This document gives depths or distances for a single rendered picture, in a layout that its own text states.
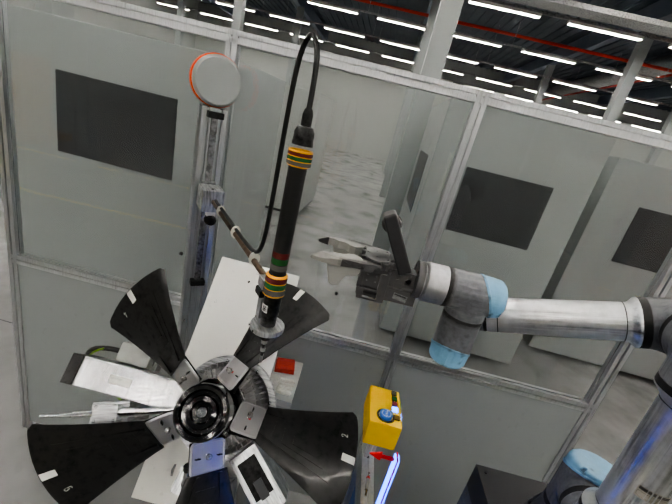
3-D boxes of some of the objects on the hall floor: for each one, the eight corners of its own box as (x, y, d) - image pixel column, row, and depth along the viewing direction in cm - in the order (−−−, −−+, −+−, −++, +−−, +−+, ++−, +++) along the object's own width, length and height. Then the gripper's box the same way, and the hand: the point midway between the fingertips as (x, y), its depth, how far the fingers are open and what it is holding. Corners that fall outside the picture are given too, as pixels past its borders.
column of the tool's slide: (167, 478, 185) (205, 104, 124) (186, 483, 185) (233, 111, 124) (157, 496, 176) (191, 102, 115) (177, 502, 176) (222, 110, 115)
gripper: (416, 322, 64) (300, 293, 65) (410, 286, 78) (314, 263, 79) (431, 279, 61) (309, 249, 62) (422, 249, 75) (322, 225, 76)
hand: (320, 244), depth 69 cm, fingers open, 8 cm apart
